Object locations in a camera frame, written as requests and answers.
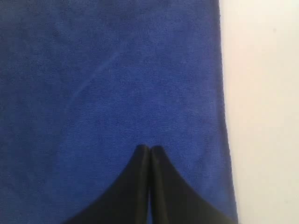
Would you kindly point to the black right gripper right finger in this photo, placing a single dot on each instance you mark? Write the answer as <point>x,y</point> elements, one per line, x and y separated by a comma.
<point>173,200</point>

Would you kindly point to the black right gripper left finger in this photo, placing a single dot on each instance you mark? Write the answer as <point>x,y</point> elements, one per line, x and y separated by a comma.
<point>126,200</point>

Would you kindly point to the blue towel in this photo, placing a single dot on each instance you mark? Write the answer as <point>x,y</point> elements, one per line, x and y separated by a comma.
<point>83,82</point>

